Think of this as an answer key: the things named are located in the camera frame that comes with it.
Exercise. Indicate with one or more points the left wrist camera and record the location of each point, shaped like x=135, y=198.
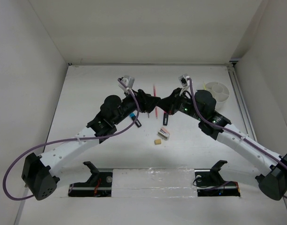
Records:
x=128, y=81

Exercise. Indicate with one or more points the white round compartment container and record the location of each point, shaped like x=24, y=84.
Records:
x=219, y=92

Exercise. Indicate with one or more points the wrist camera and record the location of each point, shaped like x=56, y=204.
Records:
x=128, y=81
x=184, y=80

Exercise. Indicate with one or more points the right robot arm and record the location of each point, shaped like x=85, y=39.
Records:
x=272, y=180

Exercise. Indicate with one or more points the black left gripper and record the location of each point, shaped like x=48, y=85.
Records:
x=146, y=102

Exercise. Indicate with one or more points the pink eraser in sleeve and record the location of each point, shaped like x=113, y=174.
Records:
x=164, y=133

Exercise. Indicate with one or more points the blue black thick highlighter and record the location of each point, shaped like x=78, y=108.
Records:
x=136, y=121

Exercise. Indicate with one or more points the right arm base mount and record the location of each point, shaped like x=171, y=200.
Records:
x=209, y=182

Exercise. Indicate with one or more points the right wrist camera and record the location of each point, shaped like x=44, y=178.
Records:
x=184, y=80

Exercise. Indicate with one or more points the small tan eraser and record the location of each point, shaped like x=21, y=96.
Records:
x=157, y=141

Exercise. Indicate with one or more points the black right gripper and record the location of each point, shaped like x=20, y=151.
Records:
x=169, y=104

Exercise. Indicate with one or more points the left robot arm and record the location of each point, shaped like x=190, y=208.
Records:
x=41, y=173

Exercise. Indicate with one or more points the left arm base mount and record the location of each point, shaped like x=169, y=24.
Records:
x=99, y=184

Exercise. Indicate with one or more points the pink black thick highlighter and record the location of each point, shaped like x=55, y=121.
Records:
x=165, y=118

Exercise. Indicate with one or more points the thin pink highlighter pen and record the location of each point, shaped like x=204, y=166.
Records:
x=156, y=109

